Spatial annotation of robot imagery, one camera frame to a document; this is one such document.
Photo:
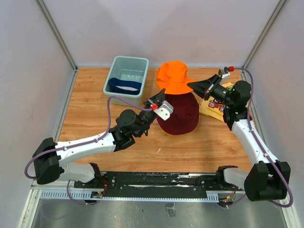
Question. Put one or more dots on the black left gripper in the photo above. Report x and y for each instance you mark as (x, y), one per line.
(157, 99)

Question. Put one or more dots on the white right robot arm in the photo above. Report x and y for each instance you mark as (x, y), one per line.
(268, 178)

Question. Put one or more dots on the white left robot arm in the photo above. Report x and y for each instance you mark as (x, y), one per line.
(55, 160)

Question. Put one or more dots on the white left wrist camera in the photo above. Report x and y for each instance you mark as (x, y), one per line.
(164, 110)

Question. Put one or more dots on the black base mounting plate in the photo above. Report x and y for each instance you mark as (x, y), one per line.
(157, 183)

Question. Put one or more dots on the yellow cartoon print cloth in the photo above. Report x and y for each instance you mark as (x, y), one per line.
(211, 108)

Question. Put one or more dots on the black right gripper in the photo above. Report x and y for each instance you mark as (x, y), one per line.
(205, 87)

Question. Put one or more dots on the light teal plastic bin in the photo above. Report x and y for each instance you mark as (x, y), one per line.
(130, 69)

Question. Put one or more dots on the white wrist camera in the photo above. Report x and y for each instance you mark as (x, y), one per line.
(224, 73)
(164, 110)

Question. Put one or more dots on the dark maroon bucket hat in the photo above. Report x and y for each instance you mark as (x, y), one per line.
(185, 116)

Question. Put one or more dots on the orange bucket hat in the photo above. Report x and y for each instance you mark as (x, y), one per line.
(172, 76)

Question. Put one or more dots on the grey slotted cable duct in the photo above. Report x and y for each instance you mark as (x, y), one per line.
(92, 195)

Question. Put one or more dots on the blue bucket hat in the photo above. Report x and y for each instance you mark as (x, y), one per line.
(124, 87)

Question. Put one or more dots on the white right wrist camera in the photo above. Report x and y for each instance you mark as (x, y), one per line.
(224, 73)

